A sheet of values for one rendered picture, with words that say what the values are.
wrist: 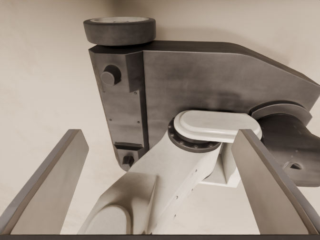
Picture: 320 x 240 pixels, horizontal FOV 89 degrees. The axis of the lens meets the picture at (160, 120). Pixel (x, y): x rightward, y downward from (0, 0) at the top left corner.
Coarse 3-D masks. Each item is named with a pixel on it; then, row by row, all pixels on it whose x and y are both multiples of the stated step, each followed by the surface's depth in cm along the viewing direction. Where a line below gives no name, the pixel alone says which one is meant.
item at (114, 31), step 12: (84, 24) 41; (96, 24) 39; (108, 24) 38; (120, 24) 38; (132, 24) 39; (144, 24) 41; (96, 36) 40; (108, 36) 39; (120, 36) 39; (132, 36) 40; (144, 36) 42
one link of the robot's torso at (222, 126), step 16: (192, 112) 42; (208, 112) 42; (224, 112) 42; (176, 128) 39; (192, 128) 38; (208, 128) 37; (224, 128) 37; (240, 128) 37; (256, 128) 37; (224, 144) 51; (224, 160) 49; (224, 176) 47
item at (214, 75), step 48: (96, 48) 45; (144, 48) 45; (192, 48) 45; (240, 48) 46; (144, 96) 50; (192, 96) 49; (240, 96) 47; (288, 96) 45; (144, 144) 62; (288, 144) 37
